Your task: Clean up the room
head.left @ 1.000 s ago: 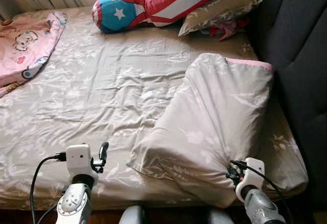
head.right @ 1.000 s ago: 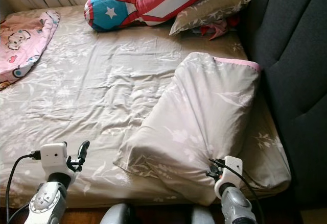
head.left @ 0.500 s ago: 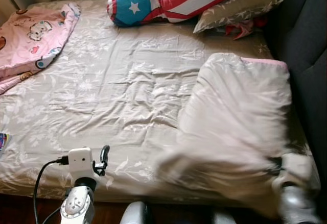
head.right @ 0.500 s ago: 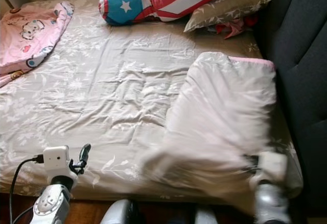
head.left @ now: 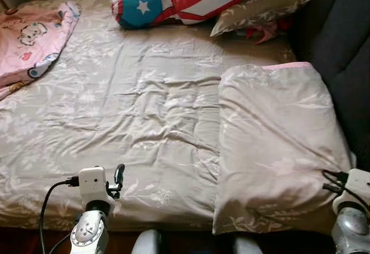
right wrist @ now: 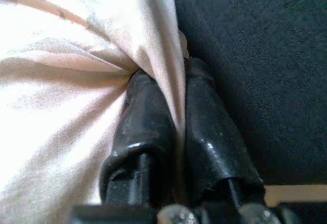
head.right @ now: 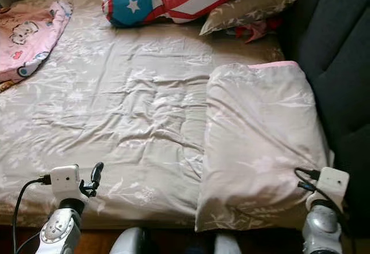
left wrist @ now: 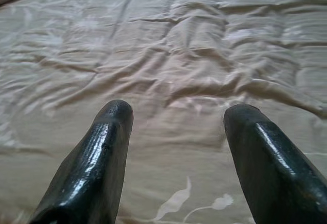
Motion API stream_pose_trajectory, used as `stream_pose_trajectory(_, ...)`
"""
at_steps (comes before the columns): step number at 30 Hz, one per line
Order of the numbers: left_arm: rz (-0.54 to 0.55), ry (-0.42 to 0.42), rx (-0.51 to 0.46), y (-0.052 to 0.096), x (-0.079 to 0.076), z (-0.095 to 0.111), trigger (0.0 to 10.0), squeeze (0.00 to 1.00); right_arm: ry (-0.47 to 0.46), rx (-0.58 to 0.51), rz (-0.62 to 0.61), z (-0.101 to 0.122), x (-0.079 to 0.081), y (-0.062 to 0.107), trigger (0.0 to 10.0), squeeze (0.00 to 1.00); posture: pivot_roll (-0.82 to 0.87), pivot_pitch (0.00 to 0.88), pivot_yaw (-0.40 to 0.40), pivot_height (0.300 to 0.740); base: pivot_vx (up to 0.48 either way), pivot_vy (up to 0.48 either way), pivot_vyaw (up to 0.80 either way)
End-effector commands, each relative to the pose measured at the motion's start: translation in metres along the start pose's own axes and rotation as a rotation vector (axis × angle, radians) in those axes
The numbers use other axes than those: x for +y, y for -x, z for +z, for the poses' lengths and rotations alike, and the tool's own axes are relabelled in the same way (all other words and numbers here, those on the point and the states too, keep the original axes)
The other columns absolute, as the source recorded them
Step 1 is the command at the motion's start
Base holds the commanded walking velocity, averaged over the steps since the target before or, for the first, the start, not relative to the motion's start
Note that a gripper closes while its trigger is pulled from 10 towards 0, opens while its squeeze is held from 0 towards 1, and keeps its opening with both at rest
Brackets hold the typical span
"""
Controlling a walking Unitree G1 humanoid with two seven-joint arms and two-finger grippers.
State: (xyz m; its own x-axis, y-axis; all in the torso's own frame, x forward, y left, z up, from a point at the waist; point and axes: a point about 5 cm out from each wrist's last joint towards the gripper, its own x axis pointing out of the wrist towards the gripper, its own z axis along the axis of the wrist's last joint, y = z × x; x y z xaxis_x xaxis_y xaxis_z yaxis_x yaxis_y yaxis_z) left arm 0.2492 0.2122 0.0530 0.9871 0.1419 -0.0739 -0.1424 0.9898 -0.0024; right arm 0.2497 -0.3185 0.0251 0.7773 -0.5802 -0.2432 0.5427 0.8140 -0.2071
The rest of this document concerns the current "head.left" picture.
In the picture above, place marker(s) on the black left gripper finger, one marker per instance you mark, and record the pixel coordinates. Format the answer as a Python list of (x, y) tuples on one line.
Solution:
[(119, 175)]

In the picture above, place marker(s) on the beige floral quilt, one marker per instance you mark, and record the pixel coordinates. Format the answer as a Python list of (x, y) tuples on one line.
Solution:
[(272, 138)]

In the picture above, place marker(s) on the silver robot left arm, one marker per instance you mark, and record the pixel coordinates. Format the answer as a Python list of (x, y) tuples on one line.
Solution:
[(89, 231)]

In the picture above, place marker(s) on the grey robot left leg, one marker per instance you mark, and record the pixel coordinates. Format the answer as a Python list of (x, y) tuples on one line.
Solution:
[(147, 243)]

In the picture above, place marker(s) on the grey robot leg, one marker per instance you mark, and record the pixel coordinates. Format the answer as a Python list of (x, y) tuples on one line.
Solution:
[(147, 243), (248, 246)]

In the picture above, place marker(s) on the beige floral bedsheet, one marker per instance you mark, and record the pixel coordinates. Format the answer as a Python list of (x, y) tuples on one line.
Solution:
[(144, 103)]

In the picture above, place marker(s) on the grey robot right leg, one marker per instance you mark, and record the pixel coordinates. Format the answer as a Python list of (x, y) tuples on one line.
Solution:
[(248, 246)]

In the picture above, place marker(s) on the pink cartoon print blanket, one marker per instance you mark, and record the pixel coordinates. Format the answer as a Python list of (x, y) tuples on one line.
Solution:
[(29, 40)]

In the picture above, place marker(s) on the dark grey sofa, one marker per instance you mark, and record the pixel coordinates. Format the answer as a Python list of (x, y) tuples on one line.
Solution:
[(341, 45)]

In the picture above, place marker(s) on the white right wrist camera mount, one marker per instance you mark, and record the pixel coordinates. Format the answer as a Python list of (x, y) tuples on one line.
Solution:
[(359, 184)]

